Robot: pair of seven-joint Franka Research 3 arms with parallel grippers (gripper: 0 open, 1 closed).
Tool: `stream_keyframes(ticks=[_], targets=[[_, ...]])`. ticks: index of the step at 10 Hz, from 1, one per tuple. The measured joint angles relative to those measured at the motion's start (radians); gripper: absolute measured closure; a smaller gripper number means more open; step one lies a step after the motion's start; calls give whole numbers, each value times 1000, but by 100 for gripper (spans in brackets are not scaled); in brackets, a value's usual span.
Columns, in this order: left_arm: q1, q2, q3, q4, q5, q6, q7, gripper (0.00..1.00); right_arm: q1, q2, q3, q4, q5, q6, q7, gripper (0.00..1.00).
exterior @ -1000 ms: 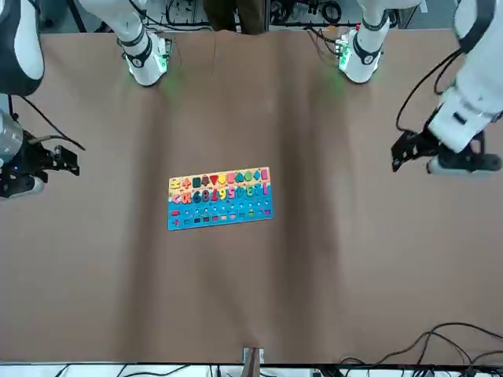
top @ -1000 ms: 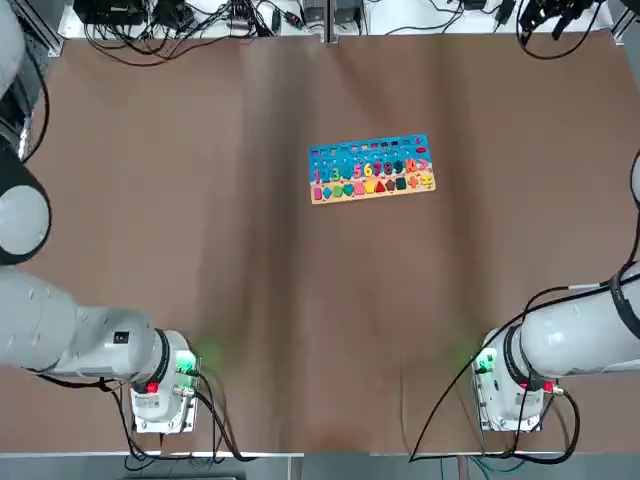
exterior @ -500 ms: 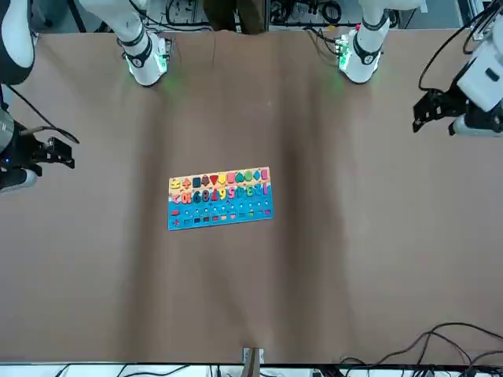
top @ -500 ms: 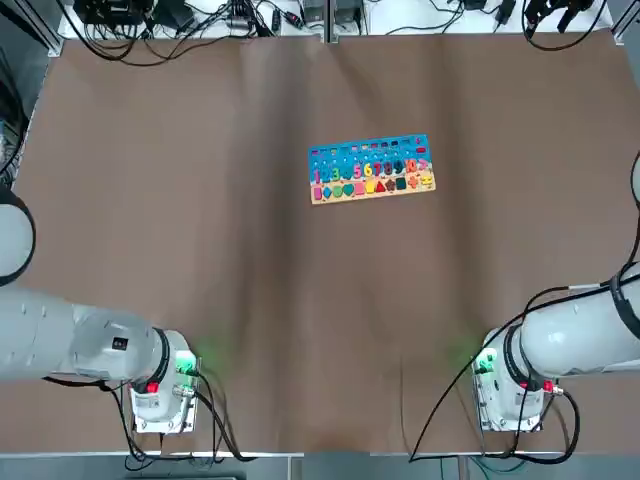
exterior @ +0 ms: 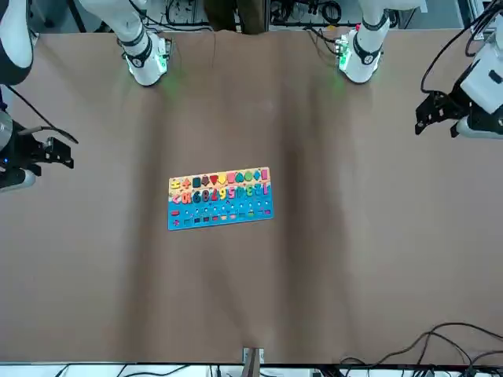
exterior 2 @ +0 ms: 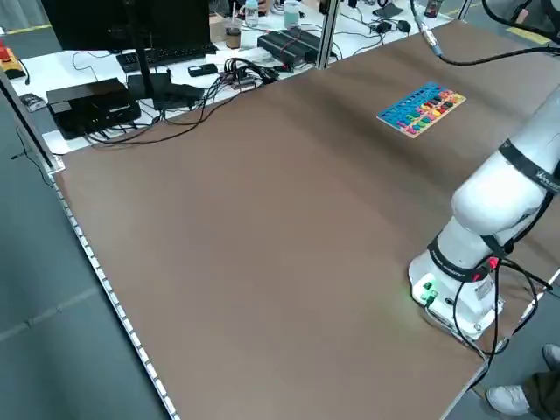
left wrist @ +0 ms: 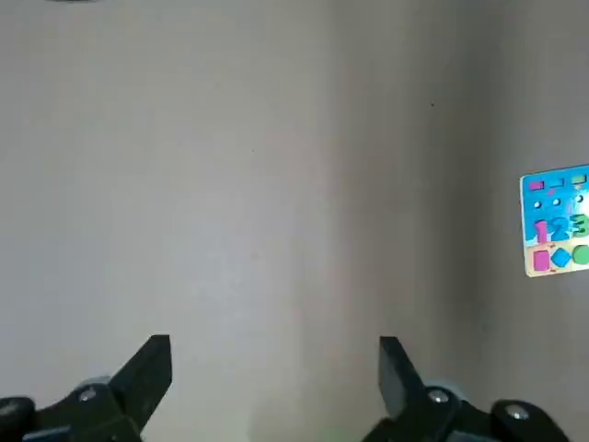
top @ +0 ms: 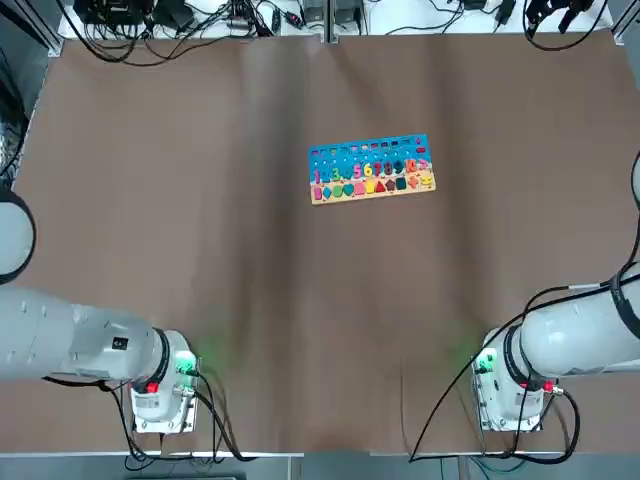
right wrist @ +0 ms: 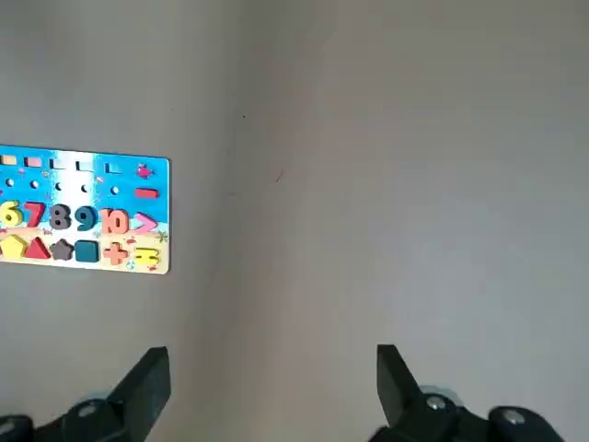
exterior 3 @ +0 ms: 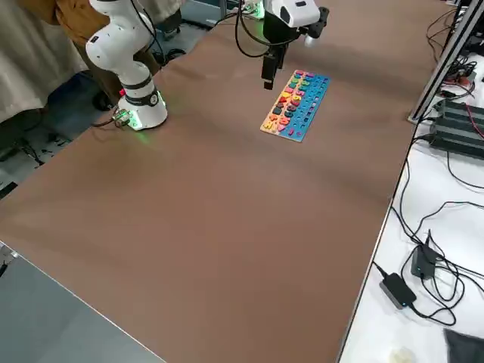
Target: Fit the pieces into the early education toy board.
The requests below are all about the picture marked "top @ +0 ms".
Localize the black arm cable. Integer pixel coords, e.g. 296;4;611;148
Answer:
39;369;261;464
408;4;640;464

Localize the black box device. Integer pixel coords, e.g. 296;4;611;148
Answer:
73;0;151;25

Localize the cable hub with plugs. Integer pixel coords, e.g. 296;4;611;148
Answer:
227;2;256;31

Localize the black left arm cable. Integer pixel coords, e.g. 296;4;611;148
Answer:
39;369;261;464

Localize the aluminium frame post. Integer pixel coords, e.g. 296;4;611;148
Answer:
323;0;340;44

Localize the colourful wooden toy board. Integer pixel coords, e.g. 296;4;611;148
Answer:
307;132;439;207

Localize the aluminium frame rail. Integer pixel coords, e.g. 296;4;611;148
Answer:
0;0;66;60
612;0;640;32

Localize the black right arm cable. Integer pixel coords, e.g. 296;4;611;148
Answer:
408;4;640;464

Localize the black finned power supply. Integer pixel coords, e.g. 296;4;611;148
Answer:
303;0;326;27

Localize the black monitor stand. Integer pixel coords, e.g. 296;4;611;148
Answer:
152;0;196;29

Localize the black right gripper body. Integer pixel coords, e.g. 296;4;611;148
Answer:
542;0;596;14

